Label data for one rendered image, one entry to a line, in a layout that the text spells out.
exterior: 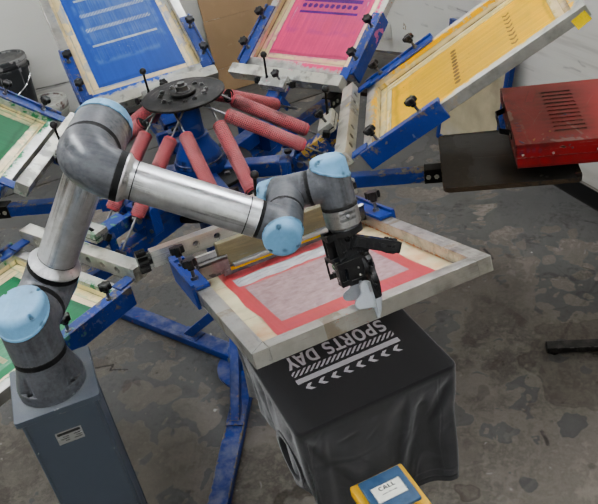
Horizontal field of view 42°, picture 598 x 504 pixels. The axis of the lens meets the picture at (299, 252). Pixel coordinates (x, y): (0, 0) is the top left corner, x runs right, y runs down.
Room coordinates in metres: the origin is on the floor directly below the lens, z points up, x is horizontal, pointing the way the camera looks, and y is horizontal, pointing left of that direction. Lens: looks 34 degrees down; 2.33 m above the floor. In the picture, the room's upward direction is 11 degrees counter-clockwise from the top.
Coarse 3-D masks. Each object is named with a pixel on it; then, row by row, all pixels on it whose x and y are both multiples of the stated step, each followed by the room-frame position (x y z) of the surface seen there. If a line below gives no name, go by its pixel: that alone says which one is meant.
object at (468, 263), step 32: (384, 224) 1.82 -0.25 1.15; (448, 256) 1.51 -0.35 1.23; (480, 256) 1.42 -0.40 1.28; (416, 288) 1.35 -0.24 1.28; (448, 288) 1.36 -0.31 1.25; (224, 320) 1.43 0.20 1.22; (320, 320) 1.30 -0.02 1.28; (352, 320) 1.29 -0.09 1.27; (256, 352) 1.23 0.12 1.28; (288, 352) 1.24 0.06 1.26
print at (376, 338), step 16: (336, 336) 1.63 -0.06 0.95; (352, 336) 1.61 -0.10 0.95; (368, 336) 1.60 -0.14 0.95; (384, 336) 1.59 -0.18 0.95; (304, 352) 1.59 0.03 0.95; (320, 352) 1.57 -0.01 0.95; (336, 352) 1.56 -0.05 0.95; (352, 352) 1.55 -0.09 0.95; (368, 352) 1.54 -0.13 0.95; (384, 352) 1.53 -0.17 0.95; (288, 368) 1.54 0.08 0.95; (304, 368) 1.52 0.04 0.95; (320, 368) 1.51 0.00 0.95; (336, 368) 1.50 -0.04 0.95; (352, 368) 1.49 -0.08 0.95; (304, 384) 1.47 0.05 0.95; (320, 384) 1.45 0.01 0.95
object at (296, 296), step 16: (288, 256) 1.84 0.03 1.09; (240, 272) 1.81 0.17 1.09; (288, 272) 1.71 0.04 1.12; (304, 272) 1.68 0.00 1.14; (240, 288) 1.69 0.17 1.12; (256, 288) 1.66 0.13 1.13; (272, 288) 1.63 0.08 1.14; (288, 288) 1.60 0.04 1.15; (304, 288) 1.58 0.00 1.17; (320, 288) 1.55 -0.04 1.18; (336, 288) 1.52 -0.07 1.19; (256, 304) 1.55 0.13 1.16; (272, 304) 1.53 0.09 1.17; (288, 304) 1.50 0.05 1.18; (304, 304) 1.48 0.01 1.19; (320, 304) 1.45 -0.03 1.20; (336, 304) 1.43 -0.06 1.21; (352, 304) 1.41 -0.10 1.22; (272, 320) 1.43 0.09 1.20; (288, 320) 1.41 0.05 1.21; (304, 320) 1.39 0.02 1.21
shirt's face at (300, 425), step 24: (408, 336) 1.57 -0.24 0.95; (384, 360) 1.50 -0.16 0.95; (408, 360) 1.48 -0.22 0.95; (432, 360) 1.47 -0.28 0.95; (288, 384) 1.48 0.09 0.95; (336, 384) 1.44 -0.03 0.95; (360, 384) 1.43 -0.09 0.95; (384, 384) 1.41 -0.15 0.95; (408, 384) 1.40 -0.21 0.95; (288, 408) 1.39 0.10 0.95; (312, 408) 1.38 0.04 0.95; (336, 408) 1.36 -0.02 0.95
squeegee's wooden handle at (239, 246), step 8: (312, 208) 1.91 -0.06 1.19; (320, 208) 1.91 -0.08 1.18; (304, 216) 1.90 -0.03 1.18; (312, 216) 1.90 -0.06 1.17; (320, 216) 1.91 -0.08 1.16; (304, 224) 1.89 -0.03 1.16; (312, 224) 1.89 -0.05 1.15; (320, 224) 1.90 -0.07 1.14; (304, 232) 1.88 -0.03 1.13; (224, 240) 1.83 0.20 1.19; (232, 240) 1.83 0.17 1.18; (240, 240) 1.83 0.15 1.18; (248, 240) 1.84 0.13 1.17; (256, 240) 1.84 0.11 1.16; (216, 248) 1.82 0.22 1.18; (224, 248) 1.82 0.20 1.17; (232, 248) 1.82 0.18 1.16; (240, 248) 1.83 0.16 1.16; (248, 248) 1.83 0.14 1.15; (256, 248) 1.84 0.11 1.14; (264, 248) 1.84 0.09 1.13; (232, 256) 1.81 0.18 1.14; (240, 256) 1.82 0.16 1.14; (248, 256) 1.82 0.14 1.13; (232, 264) 1.81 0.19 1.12
